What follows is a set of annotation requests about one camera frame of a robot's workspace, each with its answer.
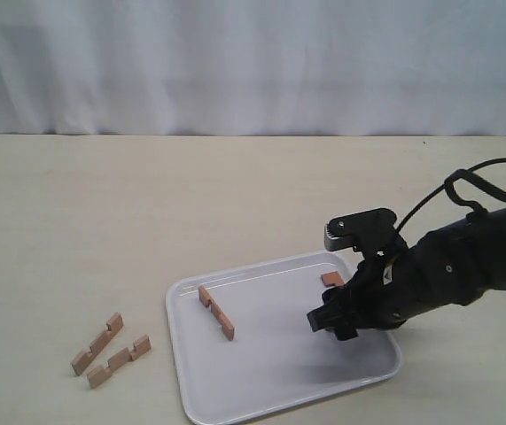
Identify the white plastic tray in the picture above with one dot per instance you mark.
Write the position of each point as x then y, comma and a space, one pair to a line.
275, 361

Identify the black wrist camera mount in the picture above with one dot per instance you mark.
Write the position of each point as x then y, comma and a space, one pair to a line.
367, 232

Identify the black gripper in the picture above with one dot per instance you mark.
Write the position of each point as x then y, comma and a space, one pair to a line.
381, 294

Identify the white curtain backdrop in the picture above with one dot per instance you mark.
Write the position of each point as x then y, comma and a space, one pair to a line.
253, 67

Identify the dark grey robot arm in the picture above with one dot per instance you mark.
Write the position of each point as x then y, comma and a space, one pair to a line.
453, 265

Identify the notched wooden bar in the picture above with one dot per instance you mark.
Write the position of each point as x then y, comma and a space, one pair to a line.
100, 374
206, 299
84, 358
332, 279

